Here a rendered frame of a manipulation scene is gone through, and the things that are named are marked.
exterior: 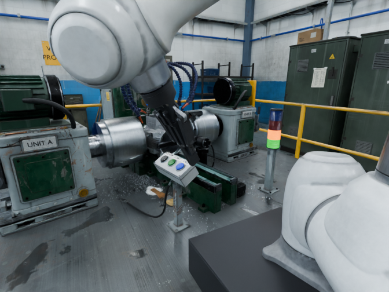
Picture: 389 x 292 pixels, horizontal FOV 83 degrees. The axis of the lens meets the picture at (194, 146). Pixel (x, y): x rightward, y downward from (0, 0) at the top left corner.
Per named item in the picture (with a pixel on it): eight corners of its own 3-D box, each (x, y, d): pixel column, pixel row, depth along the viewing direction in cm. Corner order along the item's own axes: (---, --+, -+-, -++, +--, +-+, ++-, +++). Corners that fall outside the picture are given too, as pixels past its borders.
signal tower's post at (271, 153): (257, 189, 115) (264, 108, 103) (265, 185, 120) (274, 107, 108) (270, 195, 109) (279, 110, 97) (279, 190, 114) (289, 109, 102)
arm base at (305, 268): (370, 254, 57) (374, 235, 55) (340, 307, 43) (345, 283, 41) (299, 222, 70) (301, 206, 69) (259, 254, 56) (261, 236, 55)
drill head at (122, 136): (68, 167, 113) (59, 119, 106) (135, 153, 135) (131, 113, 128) (80, 185, 94) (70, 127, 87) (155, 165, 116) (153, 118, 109)
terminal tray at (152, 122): (146, 127, 133) (145, 115, 131) (161, 125, 139) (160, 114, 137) (156, 131, 124) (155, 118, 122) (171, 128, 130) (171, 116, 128)
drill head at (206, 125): (164, 148, 147) (162, 110, 140) (208, 138, 172) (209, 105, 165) (186, 157, 129) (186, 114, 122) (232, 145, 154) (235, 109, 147)
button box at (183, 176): (158, 172, 85) (152, 162, 82) (172, 160, 88) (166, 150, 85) (185, 188, 72) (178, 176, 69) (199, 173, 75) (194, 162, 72)
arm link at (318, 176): (331, 221, 61) (345, 144, 56) (381, 274, 44) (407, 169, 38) (272, 218, 62) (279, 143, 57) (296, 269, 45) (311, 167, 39)
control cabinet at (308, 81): (276, 149, 451) (288, 44, 395) (293, 146, 473) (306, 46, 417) (326, 165, 364) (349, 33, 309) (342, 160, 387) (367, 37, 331)
